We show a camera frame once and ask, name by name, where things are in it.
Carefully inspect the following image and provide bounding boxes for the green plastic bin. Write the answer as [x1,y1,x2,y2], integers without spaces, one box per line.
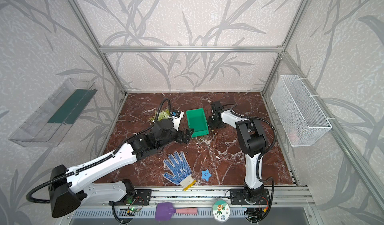
[187,108,209,138]

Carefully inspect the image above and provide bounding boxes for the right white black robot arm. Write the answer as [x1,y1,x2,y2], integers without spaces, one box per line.
[208,101,268,203]

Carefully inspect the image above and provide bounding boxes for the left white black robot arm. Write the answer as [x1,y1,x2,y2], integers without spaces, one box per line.
[49,119,194,218]

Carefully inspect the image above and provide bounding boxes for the potted flower plant white pot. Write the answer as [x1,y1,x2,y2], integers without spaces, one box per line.
[150,109,171,123]

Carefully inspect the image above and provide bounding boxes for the blue dotted work glove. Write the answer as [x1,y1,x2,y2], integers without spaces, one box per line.
[163,151,196,191]

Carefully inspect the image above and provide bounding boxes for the blue star toy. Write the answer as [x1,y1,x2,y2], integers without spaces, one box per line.
[201,170,212,182]

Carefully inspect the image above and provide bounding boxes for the purple pink spatula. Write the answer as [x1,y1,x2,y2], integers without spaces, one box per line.
[155,203,198,222]

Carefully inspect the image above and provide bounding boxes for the pink object in basket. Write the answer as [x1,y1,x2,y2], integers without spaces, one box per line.
[287,130,300,146]

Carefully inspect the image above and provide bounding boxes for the round green sticker tin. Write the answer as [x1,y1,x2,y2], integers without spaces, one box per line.
[212,200,231,223]

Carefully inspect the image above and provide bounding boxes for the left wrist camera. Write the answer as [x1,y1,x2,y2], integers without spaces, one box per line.
[170,109,184,130]

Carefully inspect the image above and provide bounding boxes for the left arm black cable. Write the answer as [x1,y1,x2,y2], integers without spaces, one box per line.
[25,98,172,204]

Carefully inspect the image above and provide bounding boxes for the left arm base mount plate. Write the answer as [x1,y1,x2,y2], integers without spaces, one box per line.
[114,189,152,206]

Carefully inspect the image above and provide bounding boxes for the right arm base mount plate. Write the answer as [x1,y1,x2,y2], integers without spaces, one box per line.
[226,189,270,206]

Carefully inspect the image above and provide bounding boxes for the white wire mesh basket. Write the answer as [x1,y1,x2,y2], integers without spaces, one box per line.
[271,75,332,147]

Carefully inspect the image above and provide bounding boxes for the aluminium front rail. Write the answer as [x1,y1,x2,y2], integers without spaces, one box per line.
[71,186,316,209]

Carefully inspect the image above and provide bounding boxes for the clear plastic wall shelf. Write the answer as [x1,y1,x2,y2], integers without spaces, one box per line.
[9,78,98,147]

